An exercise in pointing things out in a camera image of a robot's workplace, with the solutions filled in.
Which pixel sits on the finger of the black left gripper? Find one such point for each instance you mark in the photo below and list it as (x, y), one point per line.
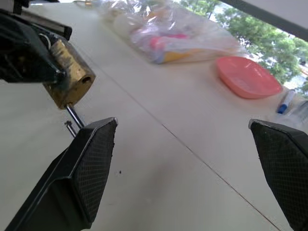
(55, 27)
(21, 55)

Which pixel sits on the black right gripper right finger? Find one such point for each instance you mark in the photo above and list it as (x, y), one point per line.
(286, 163)

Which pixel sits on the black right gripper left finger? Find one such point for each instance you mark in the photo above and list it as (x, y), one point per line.
(72, 183)

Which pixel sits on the brass padlock with steel shackle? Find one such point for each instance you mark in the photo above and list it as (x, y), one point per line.
(71, 77)

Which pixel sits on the blue and white marker pen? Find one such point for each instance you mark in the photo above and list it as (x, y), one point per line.
(286, 102)

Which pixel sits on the pink plastic plate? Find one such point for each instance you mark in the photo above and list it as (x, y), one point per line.
(245, 77)

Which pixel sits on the clear plastic bag with items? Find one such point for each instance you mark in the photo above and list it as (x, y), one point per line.
(173, 36)

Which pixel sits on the white window frame beam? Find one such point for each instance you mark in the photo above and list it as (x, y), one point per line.
(267, 12)

